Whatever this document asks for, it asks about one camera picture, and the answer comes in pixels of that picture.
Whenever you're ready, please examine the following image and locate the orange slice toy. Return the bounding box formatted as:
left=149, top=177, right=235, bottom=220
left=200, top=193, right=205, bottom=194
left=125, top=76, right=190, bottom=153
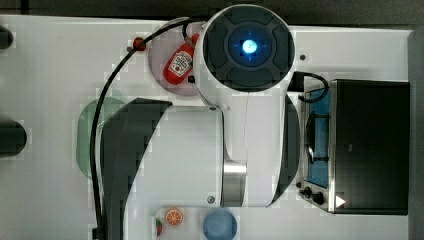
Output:
left=165, top=208, right=184, bottom=227

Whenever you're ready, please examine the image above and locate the black cylinder post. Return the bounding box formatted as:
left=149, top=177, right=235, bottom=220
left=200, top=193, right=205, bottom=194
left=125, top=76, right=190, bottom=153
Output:
left=0, top=26, right=14, bottom=49
left=0, top=120, right=27, bottom=157

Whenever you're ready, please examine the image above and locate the green plastic strainer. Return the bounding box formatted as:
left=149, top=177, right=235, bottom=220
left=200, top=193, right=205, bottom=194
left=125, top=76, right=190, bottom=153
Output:
left=76, top=97, right=124, bottom=178

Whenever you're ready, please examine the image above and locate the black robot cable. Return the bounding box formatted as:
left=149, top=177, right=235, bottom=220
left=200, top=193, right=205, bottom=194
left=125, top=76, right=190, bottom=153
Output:
left=89, top=18, right=194, bottom=240

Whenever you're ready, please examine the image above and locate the blue bowl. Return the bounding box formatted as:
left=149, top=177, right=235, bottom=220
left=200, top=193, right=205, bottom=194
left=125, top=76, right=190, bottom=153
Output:
left=202, top=208, right=238, bottom=240

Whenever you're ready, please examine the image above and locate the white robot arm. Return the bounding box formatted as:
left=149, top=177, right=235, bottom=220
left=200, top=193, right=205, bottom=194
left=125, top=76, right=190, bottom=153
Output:
left=98, top=4, right=299, bottom=240

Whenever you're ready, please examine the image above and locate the pink round plate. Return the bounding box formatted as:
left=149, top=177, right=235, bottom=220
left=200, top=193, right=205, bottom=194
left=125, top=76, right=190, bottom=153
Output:
left=148, top=22, right=202, bottom=97

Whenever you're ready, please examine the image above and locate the small red strawberry toy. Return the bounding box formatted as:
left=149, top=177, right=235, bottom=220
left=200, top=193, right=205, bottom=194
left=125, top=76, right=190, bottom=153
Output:
left=133, top=37, right=146, bottom=51

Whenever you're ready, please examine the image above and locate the red ketchup bottle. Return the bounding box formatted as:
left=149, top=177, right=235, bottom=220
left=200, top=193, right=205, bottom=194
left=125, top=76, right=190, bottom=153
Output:
left=163, top=42, right=194, bottom=85

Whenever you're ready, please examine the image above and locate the black toaster oven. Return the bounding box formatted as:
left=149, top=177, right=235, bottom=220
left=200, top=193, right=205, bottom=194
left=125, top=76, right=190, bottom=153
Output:
left=298, top=79, right=410, bottom=215

